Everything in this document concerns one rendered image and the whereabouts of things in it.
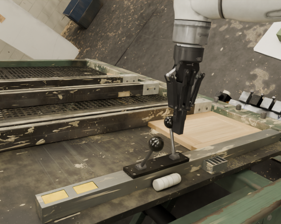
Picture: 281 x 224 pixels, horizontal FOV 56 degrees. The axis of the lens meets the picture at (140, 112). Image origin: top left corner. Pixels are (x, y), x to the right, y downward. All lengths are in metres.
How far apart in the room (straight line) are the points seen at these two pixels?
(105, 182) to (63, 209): 0.11
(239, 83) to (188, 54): 1.90
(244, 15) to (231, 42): 2.24
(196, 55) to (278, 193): 0.39
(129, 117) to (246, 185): 0.49
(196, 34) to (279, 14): 0.17
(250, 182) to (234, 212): 0.32
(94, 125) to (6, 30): 3.99
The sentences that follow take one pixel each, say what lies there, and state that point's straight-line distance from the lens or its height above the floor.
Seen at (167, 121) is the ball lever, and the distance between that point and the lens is 0.74.
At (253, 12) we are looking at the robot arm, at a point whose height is 1.59.
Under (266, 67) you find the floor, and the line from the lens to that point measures 2.53.
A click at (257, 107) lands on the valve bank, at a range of 1.49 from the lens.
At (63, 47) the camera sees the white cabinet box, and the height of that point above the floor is 0.28.
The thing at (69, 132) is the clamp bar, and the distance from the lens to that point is 0.95.
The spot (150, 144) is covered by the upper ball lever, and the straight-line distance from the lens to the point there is 0.62.
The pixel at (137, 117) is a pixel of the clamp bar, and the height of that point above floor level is 1.30.
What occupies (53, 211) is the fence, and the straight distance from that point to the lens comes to 0.61.
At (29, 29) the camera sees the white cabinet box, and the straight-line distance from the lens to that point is 4.89.
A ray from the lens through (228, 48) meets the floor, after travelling 2.83.
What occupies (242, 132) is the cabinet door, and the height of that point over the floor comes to 0.98.
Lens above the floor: 2.00
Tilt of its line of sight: 40 degrees down
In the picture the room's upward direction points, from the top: 57 degrees counter-clockwise
